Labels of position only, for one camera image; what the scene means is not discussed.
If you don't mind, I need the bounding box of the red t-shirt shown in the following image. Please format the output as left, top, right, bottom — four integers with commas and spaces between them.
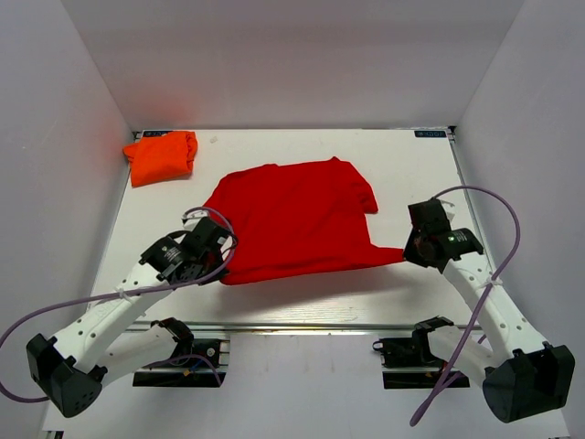
205, 157, 403, 285

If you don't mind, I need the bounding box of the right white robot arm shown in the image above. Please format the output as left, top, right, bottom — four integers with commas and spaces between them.
404, 199, 575, 423

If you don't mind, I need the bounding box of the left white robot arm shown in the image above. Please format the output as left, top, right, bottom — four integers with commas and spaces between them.
26, 208, 238, 418

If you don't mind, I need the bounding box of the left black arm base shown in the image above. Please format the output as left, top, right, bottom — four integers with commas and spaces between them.
133, 338, 229, 389

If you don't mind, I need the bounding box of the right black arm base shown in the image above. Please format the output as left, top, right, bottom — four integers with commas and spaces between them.
372, 337, 446, 390

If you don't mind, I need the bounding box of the orange folded t-shirt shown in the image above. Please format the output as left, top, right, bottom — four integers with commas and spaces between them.
122, 131, 198, 187

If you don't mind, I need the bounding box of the blue label right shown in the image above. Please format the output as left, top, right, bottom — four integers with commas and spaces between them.
414, 130, 447, 138

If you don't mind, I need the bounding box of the blue label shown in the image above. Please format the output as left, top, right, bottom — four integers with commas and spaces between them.
142, 130, 172, 138
414, 130, 447, 138

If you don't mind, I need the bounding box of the blue label left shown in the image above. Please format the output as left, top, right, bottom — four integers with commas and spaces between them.
142, 130, 172, 138

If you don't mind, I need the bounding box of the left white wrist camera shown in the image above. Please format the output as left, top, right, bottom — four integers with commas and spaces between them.
182, 209, 207, 230

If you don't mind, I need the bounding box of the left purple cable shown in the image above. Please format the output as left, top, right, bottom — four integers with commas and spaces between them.
0, 206, 239, 405

